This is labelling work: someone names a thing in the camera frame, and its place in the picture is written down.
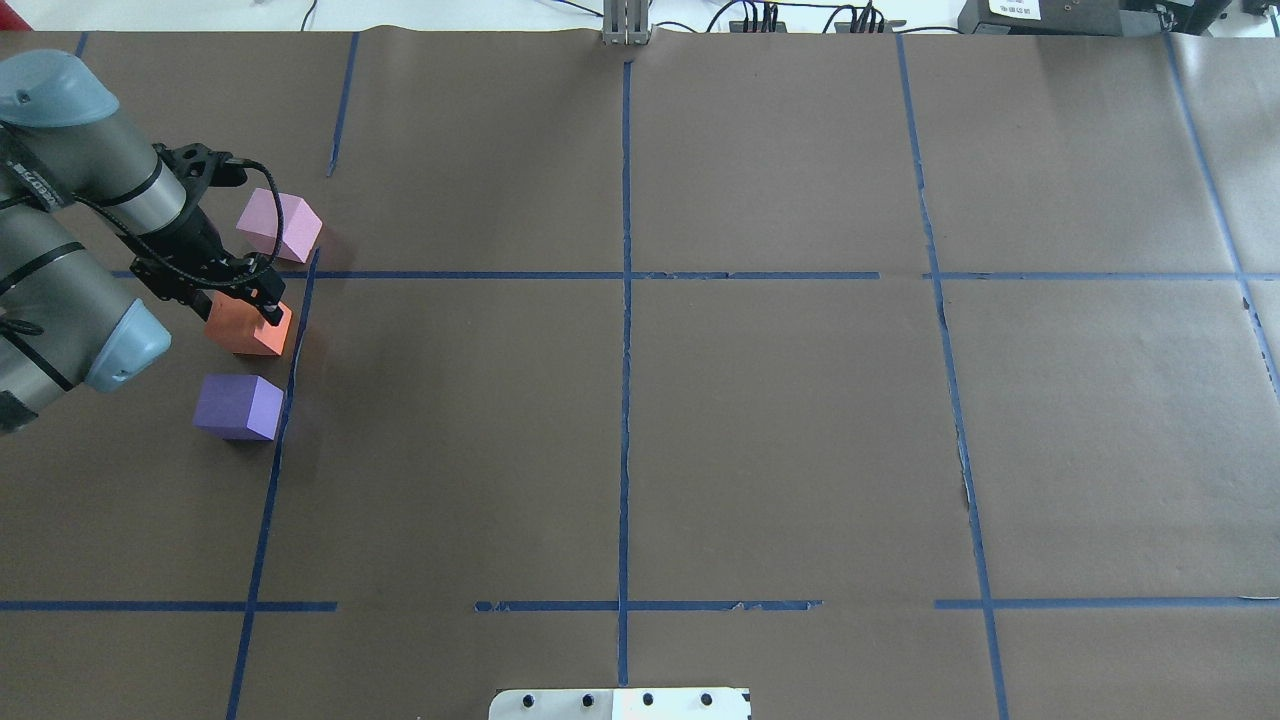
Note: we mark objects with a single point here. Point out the purple foam cube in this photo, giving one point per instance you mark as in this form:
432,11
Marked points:
239,407

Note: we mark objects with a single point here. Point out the black power strip left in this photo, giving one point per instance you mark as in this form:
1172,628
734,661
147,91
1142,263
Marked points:
758,19

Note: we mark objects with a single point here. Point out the orange foam cube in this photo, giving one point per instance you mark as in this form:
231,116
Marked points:
240,329

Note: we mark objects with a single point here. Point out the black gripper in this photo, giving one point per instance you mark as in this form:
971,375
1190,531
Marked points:
197,238

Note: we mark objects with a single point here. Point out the black power strip right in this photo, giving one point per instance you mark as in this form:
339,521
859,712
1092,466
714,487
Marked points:
861,20

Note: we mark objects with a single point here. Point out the black power strip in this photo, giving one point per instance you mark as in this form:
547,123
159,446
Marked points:
861,20
758,19

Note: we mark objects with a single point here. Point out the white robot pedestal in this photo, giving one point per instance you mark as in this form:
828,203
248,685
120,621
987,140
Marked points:
623,703

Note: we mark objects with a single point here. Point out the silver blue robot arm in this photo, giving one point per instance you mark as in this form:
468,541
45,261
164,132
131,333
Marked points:
66,321

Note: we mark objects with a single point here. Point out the aluminium frame post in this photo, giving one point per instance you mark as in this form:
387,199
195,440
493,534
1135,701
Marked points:
626,22

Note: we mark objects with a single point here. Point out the pink foam cube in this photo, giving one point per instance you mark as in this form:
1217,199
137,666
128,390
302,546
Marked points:
288,220

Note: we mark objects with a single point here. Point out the black computer box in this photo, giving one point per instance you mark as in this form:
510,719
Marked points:
1072,18

